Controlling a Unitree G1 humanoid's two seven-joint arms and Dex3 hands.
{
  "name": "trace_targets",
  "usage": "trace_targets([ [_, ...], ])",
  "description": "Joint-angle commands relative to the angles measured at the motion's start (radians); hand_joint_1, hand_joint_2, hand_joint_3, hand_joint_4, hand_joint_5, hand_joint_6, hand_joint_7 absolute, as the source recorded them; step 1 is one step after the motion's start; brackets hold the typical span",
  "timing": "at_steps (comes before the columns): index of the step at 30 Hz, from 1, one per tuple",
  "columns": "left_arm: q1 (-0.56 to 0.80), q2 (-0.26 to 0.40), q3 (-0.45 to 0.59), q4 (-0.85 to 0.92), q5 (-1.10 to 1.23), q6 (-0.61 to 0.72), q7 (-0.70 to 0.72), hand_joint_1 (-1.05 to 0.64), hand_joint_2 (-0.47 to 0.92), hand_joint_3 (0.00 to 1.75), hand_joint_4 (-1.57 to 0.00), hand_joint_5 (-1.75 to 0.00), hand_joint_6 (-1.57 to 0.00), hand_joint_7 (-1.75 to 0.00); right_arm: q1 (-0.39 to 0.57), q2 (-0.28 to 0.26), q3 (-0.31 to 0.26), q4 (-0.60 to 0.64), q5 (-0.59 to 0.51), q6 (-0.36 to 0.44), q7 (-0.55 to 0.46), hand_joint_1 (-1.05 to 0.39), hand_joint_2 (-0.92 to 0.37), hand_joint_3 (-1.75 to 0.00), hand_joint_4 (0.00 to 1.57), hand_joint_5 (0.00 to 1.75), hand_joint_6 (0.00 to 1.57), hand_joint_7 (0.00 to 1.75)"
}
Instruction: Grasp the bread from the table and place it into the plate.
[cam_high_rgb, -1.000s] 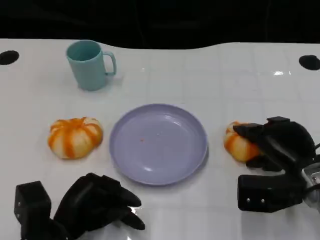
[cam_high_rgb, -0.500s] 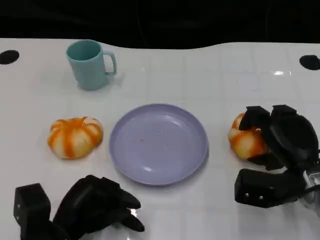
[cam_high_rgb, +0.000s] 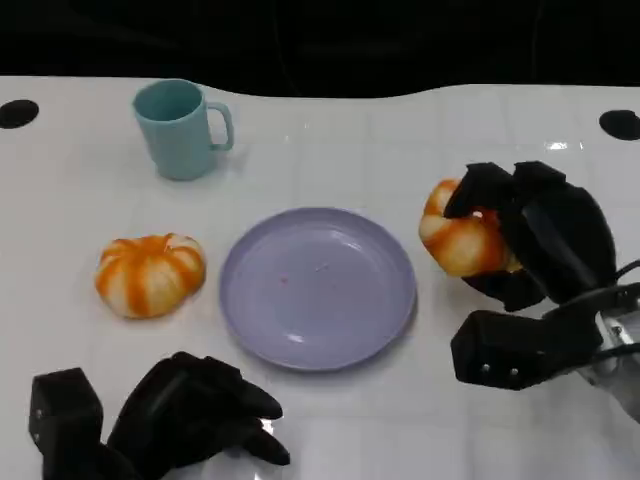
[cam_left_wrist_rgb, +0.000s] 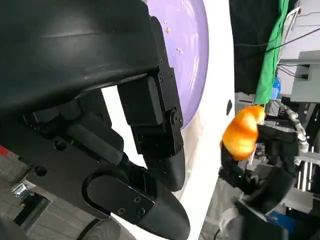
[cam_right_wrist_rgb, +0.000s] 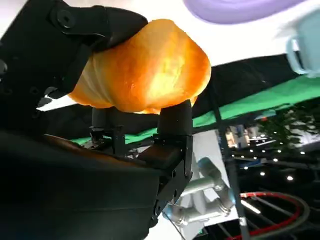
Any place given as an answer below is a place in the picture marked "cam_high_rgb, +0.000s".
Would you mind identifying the orange and white bread roll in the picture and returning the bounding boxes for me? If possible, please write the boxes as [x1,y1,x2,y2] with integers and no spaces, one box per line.
[94,232,207,321]
[418,178,524,279]

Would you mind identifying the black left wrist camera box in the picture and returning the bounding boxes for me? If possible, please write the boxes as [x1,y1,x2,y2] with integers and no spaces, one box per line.
[28,367,105,454]

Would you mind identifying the pale green mug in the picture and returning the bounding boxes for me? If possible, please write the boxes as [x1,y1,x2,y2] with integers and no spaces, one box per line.
[131,78,235,182]

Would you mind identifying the black table grommet hole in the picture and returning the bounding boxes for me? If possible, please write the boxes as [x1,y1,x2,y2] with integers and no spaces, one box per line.
[598,108,640,142]
[0,99,40,131]

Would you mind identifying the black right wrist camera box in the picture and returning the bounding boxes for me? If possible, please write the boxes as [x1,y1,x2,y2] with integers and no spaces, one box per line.
[450,308,607,392]

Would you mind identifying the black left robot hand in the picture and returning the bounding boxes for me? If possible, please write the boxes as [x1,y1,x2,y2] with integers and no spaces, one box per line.
[106,351,292,472]

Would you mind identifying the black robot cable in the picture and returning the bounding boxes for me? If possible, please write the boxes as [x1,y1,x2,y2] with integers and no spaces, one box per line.
[610,259,640,284]

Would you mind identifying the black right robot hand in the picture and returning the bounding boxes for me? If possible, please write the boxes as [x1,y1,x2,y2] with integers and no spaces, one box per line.
[443,160,617,313]

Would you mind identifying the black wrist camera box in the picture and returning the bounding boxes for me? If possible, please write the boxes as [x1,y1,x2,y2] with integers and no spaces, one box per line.
[28,367,105,454]
[450,308,607,392]

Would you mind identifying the lilac plate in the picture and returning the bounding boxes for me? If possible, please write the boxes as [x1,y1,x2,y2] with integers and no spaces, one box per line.
[218,206,419,372]

